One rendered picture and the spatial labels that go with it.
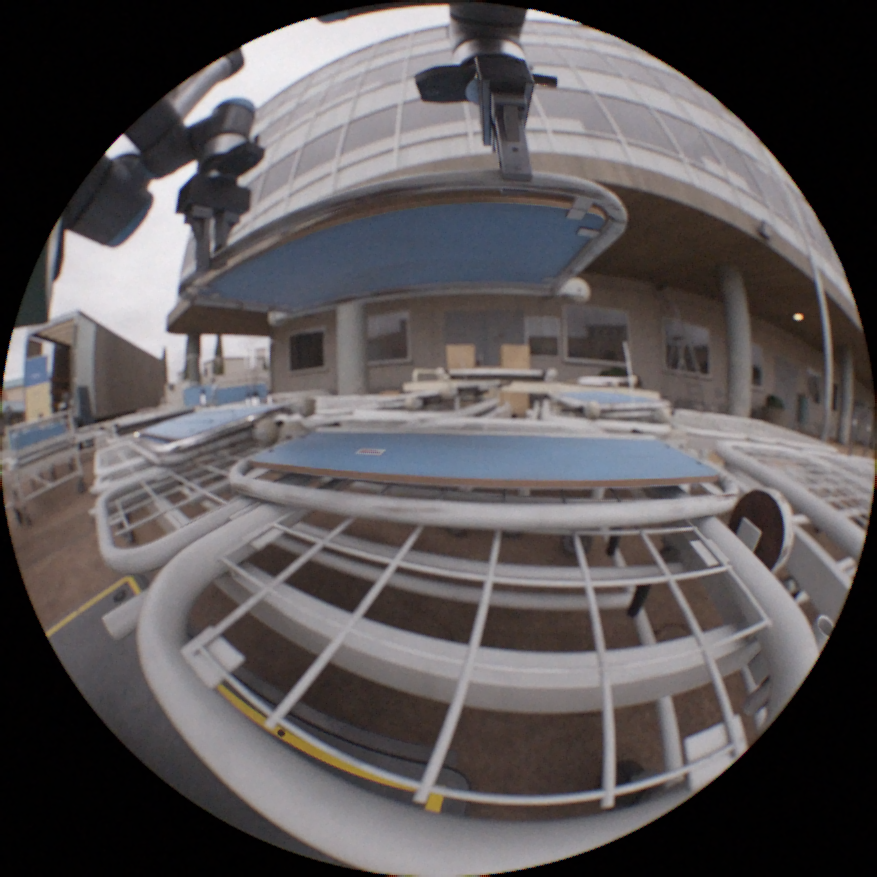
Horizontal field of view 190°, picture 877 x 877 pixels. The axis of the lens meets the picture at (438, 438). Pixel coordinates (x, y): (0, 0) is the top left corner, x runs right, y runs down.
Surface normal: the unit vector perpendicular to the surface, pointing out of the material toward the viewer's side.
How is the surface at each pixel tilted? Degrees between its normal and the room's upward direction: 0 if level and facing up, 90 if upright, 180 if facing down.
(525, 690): 90
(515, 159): 103
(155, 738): 0
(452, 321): 90
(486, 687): 90
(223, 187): 90
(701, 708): 0
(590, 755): 0
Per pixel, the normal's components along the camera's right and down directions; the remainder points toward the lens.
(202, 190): 0.99, 0.02
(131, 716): -0.02, -0.97
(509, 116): -0.11, 0.83
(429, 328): -0.28, 0.22
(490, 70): -0.15, 0.43
